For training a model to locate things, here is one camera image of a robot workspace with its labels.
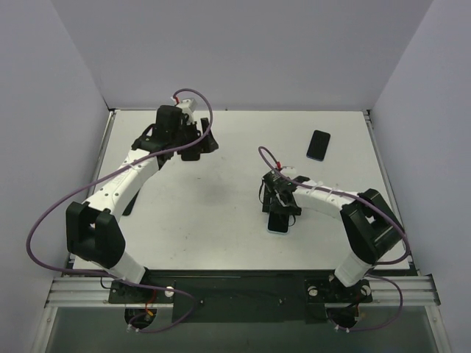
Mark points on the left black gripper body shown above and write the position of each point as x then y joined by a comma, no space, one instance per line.
199,137

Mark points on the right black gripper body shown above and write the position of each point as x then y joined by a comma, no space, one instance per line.
281,209

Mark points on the light blue cased phone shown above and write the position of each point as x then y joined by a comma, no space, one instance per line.
278,223

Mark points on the blue phone black screen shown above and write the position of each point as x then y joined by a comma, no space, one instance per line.
318,145

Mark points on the black phone case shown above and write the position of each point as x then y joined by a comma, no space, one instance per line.
190,154
128,209

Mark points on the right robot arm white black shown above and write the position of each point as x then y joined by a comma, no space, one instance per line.
371,228

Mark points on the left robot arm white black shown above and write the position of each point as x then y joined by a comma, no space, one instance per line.
92,229

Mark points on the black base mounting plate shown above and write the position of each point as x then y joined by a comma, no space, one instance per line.
245,296

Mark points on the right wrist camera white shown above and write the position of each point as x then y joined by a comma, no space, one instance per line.
288,171

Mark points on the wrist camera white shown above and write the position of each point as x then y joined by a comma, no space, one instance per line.
288,171
186,105

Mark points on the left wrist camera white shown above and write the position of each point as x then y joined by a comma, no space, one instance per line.
186,105

